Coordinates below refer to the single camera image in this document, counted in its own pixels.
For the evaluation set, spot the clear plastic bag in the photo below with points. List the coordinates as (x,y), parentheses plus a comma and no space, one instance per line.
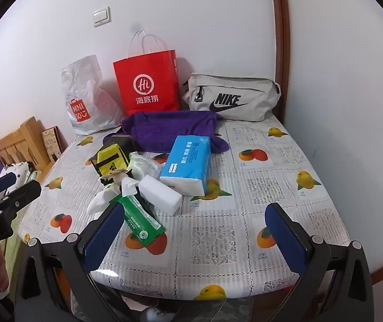
(144,167)

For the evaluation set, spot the white tissue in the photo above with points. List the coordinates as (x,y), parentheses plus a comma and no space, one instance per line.
(101,201)

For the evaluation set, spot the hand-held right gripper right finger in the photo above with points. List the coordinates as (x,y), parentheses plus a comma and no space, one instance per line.
(285,238)

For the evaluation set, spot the fruit print tablecloth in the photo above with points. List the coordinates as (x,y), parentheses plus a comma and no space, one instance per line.
(231,224)

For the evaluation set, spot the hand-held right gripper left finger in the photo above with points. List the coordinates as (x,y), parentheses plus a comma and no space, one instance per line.
(107,234)

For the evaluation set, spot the grey waist bag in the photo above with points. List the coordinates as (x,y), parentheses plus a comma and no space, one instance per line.
(262,97)

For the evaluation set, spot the brown wooden door frame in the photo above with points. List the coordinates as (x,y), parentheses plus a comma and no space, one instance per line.
(280,40)

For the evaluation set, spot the dark green box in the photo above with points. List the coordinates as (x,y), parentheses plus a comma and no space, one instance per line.
(122,141)

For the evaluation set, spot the yellow small pouch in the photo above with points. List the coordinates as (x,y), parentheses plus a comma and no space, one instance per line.
(111,159)

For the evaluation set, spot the purple towel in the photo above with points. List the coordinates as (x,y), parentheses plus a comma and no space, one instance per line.
(164,127)

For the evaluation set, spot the white plastic bag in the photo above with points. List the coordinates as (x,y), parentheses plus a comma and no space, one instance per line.
(84,84)

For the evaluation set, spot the brown patterned box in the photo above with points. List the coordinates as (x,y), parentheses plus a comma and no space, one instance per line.
(52,141)

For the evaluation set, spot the blue tissue pack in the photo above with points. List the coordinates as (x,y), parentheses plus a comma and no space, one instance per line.
(186,161)

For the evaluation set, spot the red paper bag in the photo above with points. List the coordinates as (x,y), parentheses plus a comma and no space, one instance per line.
(144,84)

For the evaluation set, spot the dark green wipes pack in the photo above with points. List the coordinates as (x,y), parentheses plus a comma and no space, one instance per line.
(139,221)

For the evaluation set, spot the white sponge block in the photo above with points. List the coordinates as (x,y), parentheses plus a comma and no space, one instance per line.
(161,194)

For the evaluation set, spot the white light switch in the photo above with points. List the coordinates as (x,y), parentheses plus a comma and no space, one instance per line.
(101,16)

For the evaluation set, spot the white spotted pillow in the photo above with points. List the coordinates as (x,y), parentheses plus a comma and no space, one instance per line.
(17,171)

